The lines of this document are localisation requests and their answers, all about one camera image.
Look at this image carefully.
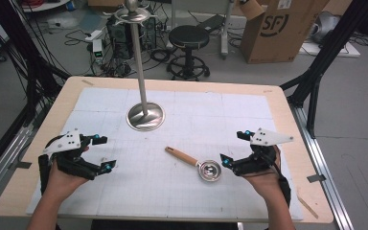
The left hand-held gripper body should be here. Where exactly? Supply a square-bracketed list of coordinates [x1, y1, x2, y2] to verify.
[41, 128, 92, 175]

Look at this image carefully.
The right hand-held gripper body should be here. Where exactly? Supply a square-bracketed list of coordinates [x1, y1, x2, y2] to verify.
[232, 127, 295, 177]

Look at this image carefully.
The metal ladle with wooden handle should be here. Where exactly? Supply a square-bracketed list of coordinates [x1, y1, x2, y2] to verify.
[164, 146, 222, 183]

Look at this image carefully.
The person's right hand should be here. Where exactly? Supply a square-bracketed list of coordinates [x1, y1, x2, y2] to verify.
[241, 145, 285, 205]

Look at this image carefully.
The person's left hand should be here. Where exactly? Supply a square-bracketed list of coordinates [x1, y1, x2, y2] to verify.
[43, 145, 91, 204]

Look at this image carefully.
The black tape piece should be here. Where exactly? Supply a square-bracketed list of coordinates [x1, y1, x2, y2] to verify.
[306, 173, 328, 184]
[14, 161, 34, 171]

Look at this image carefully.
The white gridded mat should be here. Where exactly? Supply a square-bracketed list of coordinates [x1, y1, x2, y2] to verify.
[25, 87, 305, 221]

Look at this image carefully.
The thin wooden stick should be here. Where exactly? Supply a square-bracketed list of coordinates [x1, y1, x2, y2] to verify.
[296, 195, 320, 220]

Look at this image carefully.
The person's dark clothing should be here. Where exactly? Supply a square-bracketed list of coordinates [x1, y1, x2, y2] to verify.
[90, 218, 240, 230]

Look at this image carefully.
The silver metal stand with hooks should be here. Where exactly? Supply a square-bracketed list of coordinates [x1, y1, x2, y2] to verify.
[112, 0, 167, 132]

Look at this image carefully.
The white device with green display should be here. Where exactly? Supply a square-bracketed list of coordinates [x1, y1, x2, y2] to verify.
[91, 38, 105, 61]

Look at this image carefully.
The white power strip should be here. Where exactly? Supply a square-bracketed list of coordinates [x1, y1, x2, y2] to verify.
[83, 29, 105, 43]

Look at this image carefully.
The brown cardboard box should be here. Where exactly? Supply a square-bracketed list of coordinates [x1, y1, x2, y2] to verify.
[239, 0, 331, 64]

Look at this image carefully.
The black computer tower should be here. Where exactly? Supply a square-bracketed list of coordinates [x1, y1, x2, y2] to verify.
[106, 13, 158, 60]

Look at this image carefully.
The white stand pole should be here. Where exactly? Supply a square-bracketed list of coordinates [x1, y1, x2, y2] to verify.
[219, 0, 238, 60]

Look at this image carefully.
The black round stool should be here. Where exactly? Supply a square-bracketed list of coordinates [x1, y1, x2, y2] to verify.
[166, 24, 212, 81]

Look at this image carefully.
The white flat board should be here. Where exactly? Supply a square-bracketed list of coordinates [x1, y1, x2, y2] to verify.
[300, 40, 362, 58]

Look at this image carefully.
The grey bag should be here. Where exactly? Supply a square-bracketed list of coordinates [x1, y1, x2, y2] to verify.
[309, 11, 342, 44]

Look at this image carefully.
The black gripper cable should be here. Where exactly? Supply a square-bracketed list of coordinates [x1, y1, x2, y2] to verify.
[256, 153, 289, 193]

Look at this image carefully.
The black wrist strap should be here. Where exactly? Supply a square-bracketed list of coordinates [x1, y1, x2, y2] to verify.
[37, 154, 52, 196]
[278, 175, 292, 208]

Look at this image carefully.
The aluminium rail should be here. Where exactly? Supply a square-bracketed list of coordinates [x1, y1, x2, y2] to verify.
[0, 124, 35, 210]
[288, 104, 355, 230]

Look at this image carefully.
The black metal frame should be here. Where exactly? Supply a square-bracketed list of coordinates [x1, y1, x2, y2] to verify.
[0, 0, 72, 124]
[280, 0, 368, 139]

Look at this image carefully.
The coiled black cable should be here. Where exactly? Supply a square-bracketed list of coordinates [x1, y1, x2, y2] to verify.
[149, 47, 173, 64]

